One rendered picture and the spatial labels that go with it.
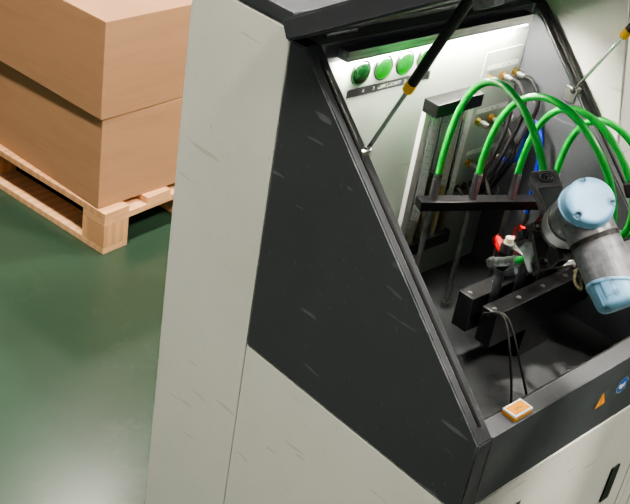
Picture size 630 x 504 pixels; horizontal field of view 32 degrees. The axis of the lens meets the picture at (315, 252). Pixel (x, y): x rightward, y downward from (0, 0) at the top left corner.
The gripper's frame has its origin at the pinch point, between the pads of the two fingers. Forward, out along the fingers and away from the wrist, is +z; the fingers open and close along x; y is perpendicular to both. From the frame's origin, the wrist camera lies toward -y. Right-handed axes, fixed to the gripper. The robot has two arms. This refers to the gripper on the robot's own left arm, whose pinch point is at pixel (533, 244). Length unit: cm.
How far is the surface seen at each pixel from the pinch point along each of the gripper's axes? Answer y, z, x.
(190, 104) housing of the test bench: -41, 20, -57
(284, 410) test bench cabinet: 19, 38, -46
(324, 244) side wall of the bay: -6.7, 7.8, -35.6
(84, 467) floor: 19, 122, -101
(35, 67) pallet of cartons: -122, 172, -114
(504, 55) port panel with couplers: -47, 29, 9
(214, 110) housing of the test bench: -38, 15, -52
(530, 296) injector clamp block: 3.8, 30.4, 5.5
